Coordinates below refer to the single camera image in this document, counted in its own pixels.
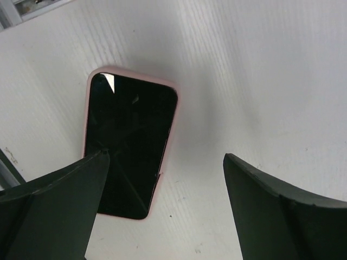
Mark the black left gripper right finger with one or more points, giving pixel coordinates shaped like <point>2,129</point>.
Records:
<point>277,220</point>

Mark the black smartphone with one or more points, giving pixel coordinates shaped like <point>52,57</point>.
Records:
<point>130,140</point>

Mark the pink phone case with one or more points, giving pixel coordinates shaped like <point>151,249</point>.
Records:
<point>87,113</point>

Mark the aluminium table frame rail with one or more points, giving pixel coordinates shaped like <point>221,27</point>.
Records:
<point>15,12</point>

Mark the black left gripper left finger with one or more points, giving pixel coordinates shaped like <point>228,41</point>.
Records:
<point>52,217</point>

